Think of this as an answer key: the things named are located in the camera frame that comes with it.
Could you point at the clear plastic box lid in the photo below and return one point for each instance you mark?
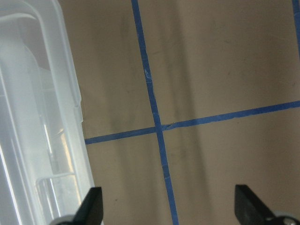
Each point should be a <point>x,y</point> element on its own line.
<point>44,168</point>

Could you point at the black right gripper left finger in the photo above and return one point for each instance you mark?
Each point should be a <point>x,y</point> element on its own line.
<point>90,211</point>

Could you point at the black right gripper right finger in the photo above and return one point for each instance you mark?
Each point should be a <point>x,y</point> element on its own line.
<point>249,209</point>

